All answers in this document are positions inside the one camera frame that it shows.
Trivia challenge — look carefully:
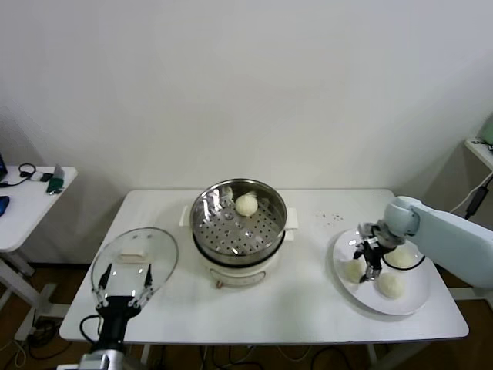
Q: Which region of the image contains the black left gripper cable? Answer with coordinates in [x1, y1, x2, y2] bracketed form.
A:
[79, 314, 103, 344]

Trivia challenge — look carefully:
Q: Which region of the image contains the white adapter cable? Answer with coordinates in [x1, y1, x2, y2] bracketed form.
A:
[450, 188, 478, 214]

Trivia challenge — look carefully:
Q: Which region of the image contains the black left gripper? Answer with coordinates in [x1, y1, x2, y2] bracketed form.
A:
[92, 263, 155, 344]

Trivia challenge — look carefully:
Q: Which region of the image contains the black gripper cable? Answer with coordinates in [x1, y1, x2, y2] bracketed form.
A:
[383, 252, 426, 271]
[79, 314, 103, 344]

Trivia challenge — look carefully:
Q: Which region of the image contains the glass lid with beige handle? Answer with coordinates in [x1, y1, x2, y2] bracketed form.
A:
[90, 227, 180, 301]

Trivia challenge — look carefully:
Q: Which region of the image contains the white round plate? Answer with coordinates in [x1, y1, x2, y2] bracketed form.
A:
[332, 227, 431, 316]

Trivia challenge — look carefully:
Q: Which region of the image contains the black earphone cable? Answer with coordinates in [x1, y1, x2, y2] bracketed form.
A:
[0, 163, 39, 189]

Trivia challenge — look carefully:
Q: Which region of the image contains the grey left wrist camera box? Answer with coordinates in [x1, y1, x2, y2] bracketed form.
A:
[78, 352, 112, 370]

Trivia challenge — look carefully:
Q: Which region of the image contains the white steamed baozi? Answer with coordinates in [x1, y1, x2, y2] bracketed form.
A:
[376, 271, 407, 300]
[234, 193, 258, 217]
[344, 258, 365, 284]
[384, 246, 413, 271]

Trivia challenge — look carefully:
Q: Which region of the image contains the black floor cable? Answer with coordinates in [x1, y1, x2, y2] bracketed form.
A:
[26, 318, 59, 350]

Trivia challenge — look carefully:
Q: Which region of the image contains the dark crumbs scatter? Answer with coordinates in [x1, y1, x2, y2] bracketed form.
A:
[314, 210, 344, 229]

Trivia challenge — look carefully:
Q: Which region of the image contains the pale green object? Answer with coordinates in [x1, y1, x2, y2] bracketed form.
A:
[477, 114, 493, 144]

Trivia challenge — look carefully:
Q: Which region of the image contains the black power adapter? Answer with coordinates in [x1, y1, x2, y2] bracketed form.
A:
[464, 183, 487, 219]

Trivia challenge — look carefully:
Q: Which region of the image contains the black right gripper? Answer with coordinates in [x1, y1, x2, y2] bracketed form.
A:
[352, 237, 390, 284]

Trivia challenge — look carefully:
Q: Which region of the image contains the green holder object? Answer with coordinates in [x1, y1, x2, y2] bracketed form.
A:
[46, 163, 65, 196]

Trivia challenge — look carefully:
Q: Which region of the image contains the white electric cooker pot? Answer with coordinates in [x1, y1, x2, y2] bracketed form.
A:
[192, 229, 296, 290]

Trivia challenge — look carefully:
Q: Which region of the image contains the stainless steel steamer basket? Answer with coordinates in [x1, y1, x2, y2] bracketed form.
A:
[179, 177, 300, 267]

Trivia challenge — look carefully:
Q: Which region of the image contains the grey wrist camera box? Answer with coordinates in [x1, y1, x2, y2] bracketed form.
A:
[78, 352, 112, 370]
[357, 220, 382, 241]

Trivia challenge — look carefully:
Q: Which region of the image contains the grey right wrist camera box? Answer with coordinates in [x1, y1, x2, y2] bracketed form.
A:
[357, 220, 382, 241]

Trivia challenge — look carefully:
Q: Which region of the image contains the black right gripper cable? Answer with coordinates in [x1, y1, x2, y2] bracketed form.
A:
[383, 252, 426, 271]

